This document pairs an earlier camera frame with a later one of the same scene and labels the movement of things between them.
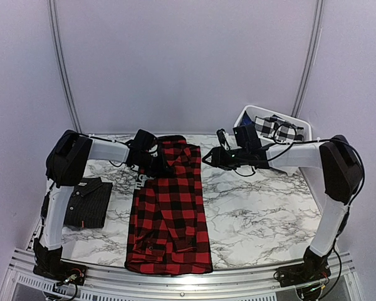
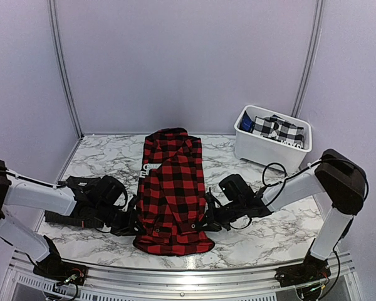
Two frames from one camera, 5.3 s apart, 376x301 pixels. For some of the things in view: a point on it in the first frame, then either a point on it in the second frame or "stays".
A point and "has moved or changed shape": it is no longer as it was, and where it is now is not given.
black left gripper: x=161 y=168 to x=128 y=227
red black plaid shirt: x=168 y=232 has moved or changed shape
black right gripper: x=217 y=158 to x=212 y=222
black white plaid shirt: x=278 y=128 stays
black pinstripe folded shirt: x=88 y=204 stays
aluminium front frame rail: x=22 y=282 stays
